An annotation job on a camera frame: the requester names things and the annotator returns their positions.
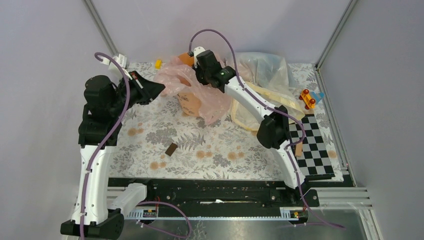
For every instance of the orange toy car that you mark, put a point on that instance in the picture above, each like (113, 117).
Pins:
(308, 100)

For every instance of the floral table mat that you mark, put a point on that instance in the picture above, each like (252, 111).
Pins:
(221, 150)

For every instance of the small brown block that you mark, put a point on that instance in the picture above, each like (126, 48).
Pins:
(171, 149)

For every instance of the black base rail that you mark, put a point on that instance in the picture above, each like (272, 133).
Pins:
(218, 198)

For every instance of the clear plastic bag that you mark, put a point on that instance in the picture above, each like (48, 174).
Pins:
(264, 70)

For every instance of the black white checkerboard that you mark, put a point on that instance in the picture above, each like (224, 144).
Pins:
(314, 161)

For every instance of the pink translucent trash bag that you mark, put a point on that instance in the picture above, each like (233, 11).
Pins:
(214, 103)

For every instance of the orange plastic trash bin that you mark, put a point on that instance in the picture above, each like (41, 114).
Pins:
(189, 102)

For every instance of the yellow toy block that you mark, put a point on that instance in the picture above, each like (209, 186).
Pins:
(158, 64)

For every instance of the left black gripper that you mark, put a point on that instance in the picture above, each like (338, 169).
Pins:
(148, 90)

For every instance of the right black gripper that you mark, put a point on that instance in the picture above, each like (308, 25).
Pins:
(197, 70)

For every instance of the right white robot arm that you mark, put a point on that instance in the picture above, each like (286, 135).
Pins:
(273, 132)

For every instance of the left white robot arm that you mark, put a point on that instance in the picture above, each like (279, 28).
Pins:
(106, 103)

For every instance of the yellowish translucent trash bag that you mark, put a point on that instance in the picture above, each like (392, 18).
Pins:
(252, 103)

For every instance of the small wooden block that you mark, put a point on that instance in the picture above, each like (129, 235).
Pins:
(298, 150)

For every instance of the blue toy piece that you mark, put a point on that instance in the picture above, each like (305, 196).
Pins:
(318, 96)

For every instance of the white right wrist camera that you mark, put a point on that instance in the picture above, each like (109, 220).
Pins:
(196, 51)

